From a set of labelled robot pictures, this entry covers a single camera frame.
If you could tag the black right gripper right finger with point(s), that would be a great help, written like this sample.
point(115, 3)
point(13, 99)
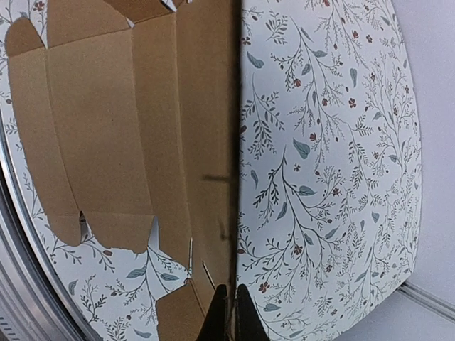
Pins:
point(248, 326)

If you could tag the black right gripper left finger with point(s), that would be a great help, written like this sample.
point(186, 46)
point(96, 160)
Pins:
point(214, 324)

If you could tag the brown cardboard box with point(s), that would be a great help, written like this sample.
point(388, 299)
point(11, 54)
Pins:
point(128, 113)

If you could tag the floral patterned table mat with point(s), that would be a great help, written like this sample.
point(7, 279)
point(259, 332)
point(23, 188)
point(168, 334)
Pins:
point(330, 174)

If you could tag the aluminium front rail frame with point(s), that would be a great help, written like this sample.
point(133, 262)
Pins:
point(34, 304)

